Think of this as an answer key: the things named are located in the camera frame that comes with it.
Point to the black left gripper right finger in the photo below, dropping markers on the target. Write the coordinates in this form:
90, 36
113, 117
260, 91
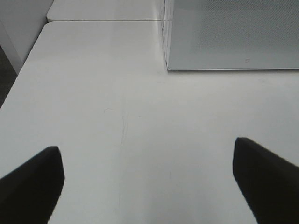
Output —
269, 183

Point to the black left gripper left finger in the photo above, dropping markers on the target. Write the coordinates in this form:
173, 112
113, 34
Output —
29, 194

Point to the white microwave door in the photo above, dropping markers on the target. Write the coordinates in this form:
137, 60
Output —
231, 34

